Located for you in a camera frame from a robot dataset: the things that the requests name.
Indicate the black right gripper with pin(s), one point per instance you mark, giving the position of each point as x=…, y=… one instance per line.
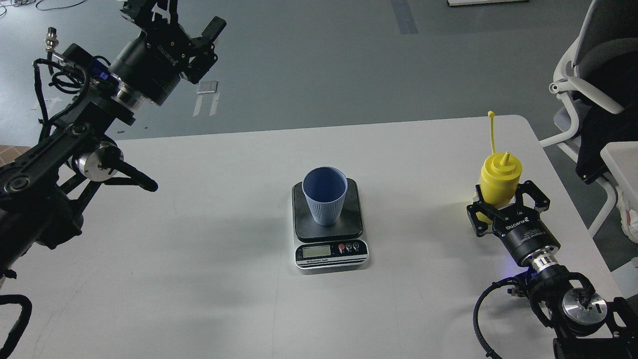
x=519, y=227

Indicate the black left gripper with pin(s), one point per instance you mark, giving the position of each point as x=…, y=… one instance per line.
x=163, y=54

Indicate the yellow squeeze bottle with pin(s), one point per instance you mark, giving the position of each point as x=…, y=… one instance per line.
x=500, y=174

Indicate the blue ribbed cup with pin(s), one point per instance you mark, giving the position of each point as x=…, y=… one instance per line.
x=325, y=189

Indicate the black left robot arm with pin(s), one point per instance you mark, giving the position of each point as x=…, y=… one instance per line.
x=44, y=191

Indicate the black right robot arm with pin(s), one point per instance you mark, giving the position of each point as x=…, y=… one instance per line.
x=586, y=325

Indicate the silver black kitchen scale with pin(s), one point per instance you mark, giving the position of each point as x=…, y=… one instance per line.
x=341, y=245

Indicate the grey tape piece on floor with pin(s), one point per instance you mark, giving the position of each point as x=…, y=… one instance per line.
x=207, y=87

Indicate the beige checkered cloth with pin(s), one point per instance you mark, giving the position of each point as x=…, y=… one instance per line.
x=9, y=154

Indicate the white grey office chair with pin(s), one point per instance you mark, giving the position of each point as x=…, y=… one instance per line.
x=596, y=80

